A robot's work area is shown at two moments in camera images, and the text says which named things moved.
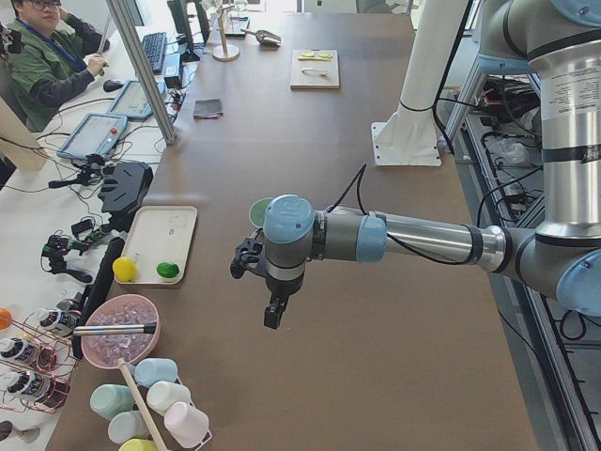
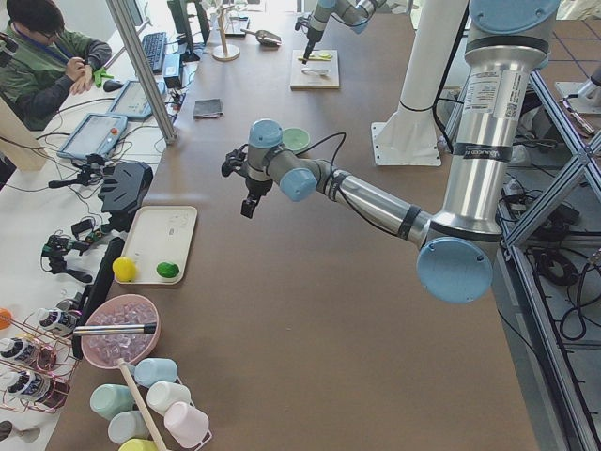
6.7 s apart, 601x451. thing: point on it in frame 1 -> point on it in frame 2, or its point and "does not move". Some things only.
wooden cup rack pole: (124, 367) does not move
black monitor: (192, 25) does not move
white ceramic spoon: (309, 70) does not move
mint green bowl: (257, 210) -> (295, 138)
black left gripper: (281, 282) -> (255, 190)
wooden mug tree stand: (225, 53) does not move
